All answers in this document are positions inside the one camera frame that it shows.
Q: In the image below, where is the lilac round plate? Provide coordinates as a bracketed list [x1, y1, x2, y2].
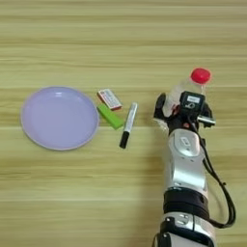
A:
[20, 86, 100, 151]

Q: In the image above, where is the green rectangular block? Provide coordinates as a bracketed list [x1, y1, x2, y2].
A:
[96, 102, 124, 131]

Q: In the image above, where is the silver marker black cap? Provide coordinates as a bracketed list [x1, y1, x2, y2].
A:
[119, 101, 139, 150]

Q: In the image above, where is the small red white box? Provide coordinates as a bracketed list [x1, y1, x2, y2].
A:
[96, 88, 124, 112]

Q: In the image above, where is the clear bottle red cap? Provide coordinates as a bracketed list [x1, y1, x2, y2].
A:
[153, 67, 212, 130]

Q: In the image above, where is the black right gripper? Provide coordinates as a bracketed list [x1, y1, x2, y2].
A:
[152, 93, 217, 135]

